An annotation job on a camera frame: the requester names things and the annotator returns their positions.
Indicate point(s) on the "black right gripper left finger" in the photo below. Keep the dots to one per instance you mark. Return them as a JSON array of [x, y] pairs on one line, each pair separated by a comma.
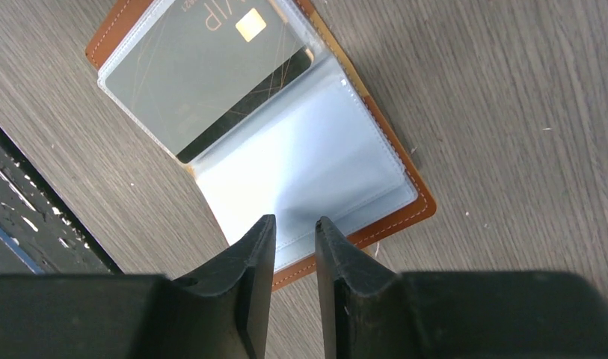
[[218, 310]]

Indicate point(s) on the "brown leather card holder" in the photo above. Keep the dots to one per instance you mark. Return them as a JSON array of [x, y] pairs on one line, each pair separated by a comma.
[[319, 147]]

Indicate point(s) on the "grey VIP card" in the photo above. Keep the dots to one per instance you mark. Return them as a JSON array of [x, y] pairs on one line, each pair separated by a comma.
[[193, 70]]

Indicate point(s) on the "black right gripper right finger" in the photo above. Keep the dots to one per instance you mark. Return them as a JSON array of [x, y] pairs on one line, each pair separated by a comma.
[[369, 311]]

